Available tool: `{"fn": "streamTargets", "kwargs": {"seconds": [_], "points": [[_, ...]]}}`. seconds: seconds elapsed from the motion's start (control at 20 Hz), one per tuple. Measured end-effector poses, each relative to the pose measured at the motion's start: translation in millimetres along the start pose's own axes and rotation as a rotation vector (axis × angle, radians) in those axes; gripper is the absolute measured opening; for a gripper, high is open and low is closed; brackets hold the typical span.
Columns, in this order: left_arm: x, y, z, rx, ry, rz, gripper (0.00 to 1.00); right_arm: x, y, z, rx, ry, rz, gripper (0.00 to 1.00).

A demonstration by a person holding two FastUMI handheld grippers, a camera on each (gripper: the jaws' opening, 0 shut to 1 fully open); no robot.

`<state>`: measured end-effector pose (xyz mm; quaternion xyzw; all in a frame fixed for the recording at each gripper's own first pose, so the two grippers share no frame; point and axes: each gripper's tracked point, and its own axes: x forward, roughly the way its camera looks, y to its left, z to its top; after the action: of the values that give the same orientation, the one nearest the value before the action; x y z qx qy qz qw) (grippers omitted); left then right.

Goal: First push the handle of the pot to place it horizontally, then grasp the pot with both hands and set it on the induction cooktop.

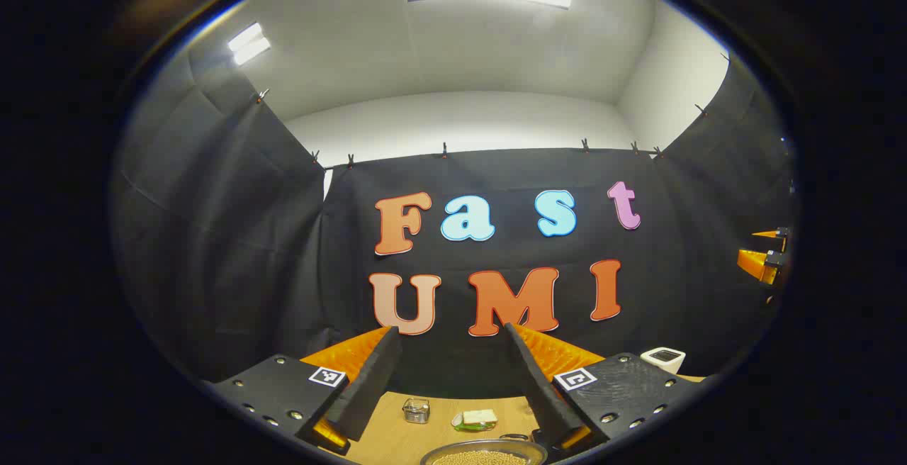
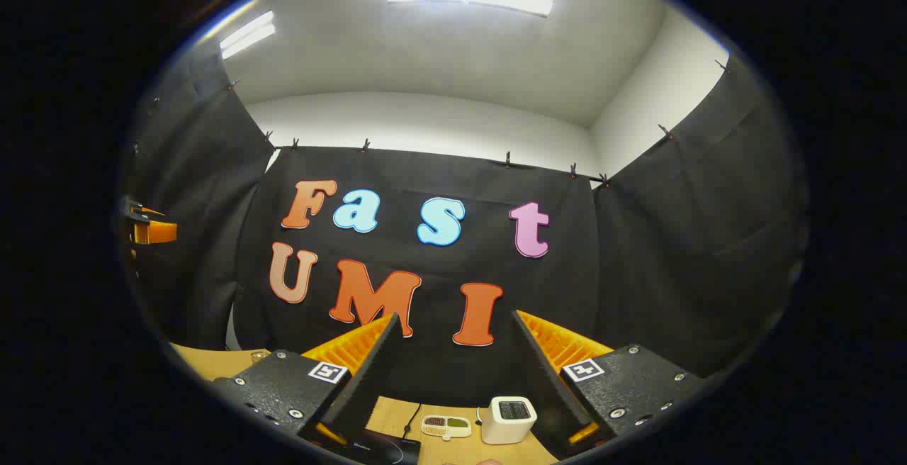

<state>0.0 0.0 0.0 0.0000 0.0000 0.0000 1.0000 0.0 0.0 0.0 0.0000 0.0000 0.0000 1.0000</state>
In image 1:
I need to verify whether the pile of soybeans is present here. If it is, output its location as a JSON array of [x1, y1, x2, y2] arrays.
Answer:
[[432, 451, 529, 465]]

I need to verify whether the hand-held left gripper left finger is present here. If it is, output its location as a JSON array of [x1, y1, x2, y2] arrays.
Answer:
[[202, 325, 403, 457]]

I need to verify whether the steel pot with black handles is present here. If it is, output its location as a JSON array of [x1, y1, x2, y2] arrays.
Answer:
[[419, 434, 550, 465]]

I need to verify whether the small ceiling light panel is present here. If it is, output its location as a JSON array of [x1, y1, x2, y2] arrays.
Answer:
[[227, 22, 272, 67]]

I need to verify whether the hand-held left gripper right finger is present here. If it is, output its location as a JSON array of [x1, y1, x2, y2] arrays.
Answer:
[[503, 322, 706, 455]]

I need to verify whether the white toaster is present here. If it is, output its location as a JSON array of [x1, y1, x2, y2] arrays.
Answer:
[[640, 347, 687, 375]]

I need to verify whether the black backdrop cloth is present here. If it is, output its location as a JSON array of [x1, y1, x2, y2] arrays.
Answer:
[[110, 47, 798, 398]]

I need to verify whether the sandwich with lettuce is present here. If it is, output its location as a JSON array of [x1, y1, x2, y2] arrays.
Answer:
[[451, 409, 499, 432]]

